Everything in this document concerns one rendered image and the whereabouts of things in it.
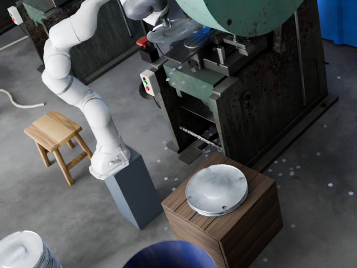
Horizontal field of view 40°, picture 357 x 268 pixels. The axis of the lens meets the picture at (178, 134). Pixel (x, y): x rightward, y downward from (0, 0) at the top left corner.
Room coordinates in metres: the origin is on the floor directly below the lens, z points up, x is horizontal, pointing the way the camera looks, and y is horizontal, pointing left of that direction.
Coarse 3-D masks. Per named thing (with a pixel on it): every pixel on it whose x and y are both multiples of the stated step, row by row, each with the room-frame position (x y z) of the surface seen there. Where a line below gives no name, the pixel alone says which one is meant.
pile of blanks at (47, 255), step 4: (44, 244) 1.60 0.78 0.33; (44, 248) 1.57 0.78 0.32; (48, 248) 1.60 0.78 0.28; (44, 252) 1.54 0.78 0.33; (48, 252) 1.58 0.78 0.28; (44, 256) 1.53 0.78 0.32; (48, 256) 1.55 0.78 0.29; (52, 256) 1.58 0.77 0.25; (40, 260) 1.50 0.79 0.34; (44, 260) 1.51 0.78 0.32; (48, 260) 1.53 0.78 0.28; (52, 260) 1.55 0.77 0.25; (56, 260) 1.61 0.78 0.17; (40, 264) 1.48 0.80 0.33; (44, 264) 1.50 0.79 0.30; (48, 264) 1.51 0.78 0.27; (52, 264) 1.54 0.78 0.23; (56, 264) 1.57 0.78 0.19; (60, 264) 1.62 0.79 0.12
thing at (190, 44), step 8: (200, 32) 2.24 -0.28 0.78; (184, 40) 2.22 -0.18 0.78; (192, 40) 2.18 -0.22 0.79; (200, 40) 2.16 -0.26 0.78; (208, 40) 2.14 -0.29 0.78; (176, 48) 2.17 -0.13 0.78; (184, 48) 2.14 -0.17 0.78; (192, 48) 2.12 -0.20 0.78; (200, 48) 2.10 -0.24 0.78; (168, 56) 2.12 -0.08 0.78; (176, 56) 2.09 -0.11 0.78; (184, 56) 2.07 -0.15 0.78; (192, 56) 2.14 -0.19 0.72; (200, 56) 2.11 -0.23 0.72; (192, 64) 2.15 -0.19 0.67; (200, 64) 2.11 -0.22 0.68
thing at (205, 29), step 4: (204, 28) 2.27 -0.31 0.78; (208, 28) 2.26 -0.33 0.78; (212, 28) 2.25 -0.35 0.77; (204, 32) 2.23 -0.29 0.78; (208, 32) 2.22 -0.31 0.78; (212, 32) 2.20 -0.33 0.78; (216, 32) 2.19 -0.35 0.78; (220, 32) 2.18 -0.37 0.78; (216, 36) 2.15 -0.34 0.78; (220, 36) 2.16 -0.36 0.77; (224, 36) 2.18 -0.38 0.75; (216, 40) 2.16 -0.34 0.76; (220, 40) 2.16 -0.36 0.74
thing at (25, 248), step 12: (12, 240) 1.66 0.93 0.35; (24, 240) 1.64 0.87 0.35; (36, 240) 1.61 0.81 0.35; (0, 252) 1.62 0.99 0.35; (12, 252) 1.58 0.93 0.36; (24, 252) 1.56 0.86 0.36; (36, 252) 1.54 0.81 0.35; (0, 264) 1.54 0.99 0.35; (12, 264) 1.51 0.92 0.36; (24, 264) 1.49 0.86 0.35; (36, 264) 1.47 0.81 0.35
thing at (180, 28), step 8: (160, 24) 2.06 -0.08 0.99; (176, 24) 2.08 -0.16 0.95; (184, 24) 2.10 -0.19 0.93; (192, 24) 2.11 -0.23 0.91; (200, 24) 2.13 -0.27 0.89; (152, 32) 2.10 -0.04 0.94; (160, 32) 2.12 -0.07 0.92; (168, 32) 2.15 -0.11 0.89; (176, 32) 2.17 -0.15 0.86; (184, 32) 2.17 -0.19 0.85; (192, 32) 2.19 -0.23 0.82; (152, 40) 2.18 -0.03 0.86; (160, 40) 2.20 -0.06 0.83; (168, 40) 2.22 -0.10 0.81; (176, 40) 2.24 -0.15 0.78
